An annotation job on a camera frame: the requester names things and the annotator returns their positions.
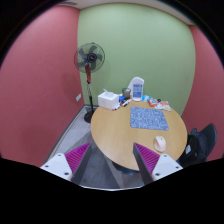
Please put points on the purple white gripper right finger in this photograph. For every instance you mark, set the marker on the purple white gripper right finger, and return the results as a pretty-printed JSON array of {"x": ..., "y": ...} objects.
[{"x": 153, "y": 166}]

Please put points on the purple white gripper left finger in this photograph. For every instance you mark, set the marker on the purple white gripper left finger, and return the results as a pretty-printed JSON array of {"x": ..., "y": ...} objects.
[{"x": 70, "y": 166}]

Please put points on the blue patterned mouse pad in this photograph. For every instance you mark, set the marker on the blue patterned mouse pad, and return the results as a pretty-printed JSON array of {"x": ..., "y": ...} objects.
[{"x": 145, "y": 118}]

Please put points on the black office chair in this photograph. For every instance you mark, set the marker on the black office chair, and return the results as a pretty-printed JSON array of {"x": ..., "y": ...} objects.
[{"x": 199, "y": 146}]

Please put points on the colourful snack packets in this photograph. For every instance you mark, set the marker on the colourful snack packets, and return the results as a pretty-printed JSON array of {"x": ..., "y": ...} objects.
[{"x": 158, "y": 104}]

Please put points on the blue small packet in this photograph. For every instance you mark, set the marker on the blue small packet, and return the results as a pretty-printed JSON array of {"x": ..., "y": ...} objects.
[{"x": 145, "y": 98}]

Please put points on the red white marker pen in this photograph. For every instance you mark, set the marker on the red white marker pen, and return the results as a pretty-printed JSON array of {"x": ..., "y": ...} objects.
[{"x": 126, "y": 102}]

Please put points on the white tissue box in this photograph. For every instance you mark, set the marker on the white tissue box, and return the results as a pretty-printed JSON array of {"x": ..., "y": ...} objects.
[{"x": 108, "y": 100}]

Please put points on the dark pen cup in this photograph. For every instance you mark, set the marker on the dark pen cup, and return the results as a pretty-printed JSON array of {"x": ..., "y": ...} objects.
[{"x": 126, "y": 93}]

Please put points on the black standing fan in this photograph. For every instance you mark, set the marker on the black standing fan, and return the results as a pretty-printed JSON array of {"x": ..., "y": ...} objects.
[{"x": 88, "y": 59}]

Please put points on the white wall socket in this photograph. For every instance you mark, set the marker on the white wall socket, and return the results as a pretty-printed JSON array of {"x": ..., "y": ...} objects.
[{"x": 78, "y": 97}]

